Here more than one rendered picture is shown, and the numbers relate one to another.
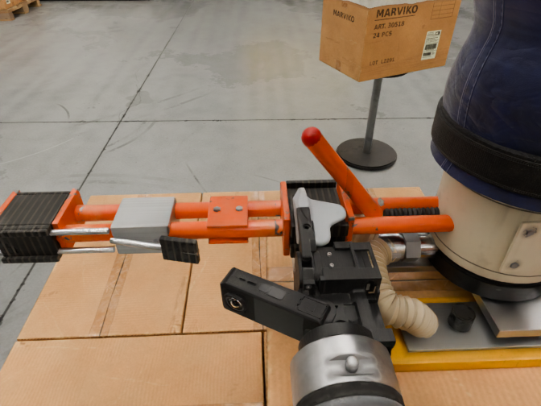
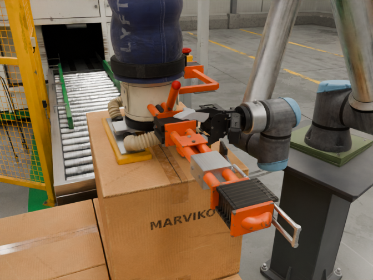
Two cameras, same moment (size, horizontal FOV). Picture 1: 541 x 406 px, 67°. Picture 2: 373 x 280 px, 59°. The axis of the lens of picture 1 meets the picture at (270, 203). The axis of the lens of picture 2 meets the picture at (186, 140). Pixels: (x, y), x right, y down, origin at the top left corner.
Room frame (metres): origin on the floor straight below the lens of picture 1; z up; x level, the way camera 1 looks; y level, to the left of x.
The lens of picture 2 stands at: (0.64, 0.70, 1.42)
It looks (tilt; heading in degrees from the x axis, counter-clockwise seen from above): 26 degrees down; 251
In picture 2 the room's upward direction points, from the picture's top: straight up
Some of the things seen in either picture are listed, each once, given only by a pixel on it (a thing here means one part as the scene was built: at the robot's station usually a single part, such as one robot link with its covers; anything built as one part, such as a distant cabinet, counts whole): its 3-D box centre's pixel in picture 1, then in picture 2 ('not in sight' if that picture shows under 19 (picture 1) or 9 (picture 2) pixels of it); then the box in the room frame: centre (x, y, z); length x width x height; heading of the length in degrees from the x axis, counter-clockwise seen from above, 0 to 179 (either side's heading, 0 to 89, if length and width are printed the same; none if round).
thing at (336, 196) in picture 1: (314, 217); (175, 127); (0.41, -0.06, 1.07); 0.10 x 0.08 x 0.06; 2
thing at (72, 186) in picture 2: not in sight; (132, 174); (0.45, -0.66, 0.58); 0.70 x 0.03 x 0.06; 3
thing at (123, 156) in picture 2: not in sight; (123, 131); (0.52, -0.30, 0.97); 0.34 x 0.10 x 0.05; 92
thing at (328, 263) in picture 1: (335, 303); (222, 120); (0.27, -0.07, 1.07); 0.12 x 0.09 x 0.08; 3
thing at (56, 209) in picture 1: (41, 221); (240, 205); (0.41, 0.29, 1.07); 0.08 x 0.07 x 0.05; 92
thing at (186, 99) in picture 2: not in sight; (186, 129); (-0.02, -1.26, 0.50); 0.07 x 0.07 x 1.00; 3
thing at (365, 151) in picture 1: (373, 112); not in sight; (2.40, -0.64, 0.31); 0.40 x 0.40 x 0.62
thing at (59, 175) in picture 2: not in sight; (55, 115); (0.83, -1.81, 0.50); 2.31 x 0.05 x 0.19; 93
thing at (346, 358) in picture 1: (343, 379); (250, 116); (0.19, -0.06, 1.07); 0.09 x 0.05 x 0.10; 93
